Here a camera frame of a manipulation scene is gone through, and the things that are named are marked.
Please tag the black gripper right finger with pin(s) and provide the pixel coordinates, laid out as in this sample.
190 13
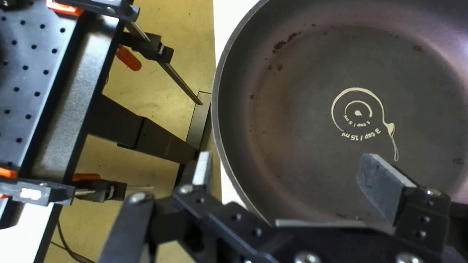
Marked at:
383 184

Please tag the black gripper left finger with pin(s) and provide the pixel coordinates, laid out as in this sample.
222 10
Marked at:
203 169

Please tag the purple frying pan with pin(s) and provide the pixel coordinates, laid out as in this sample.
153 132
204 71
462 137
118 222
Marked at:
305 87

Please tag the black perforated robot table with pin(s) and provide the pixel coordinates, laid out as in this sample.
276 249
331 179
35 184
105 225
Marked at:
52 77

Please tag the orange handled clamp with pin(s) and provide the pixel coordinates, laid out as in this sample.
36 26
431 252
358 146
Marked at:
92 187
147 43

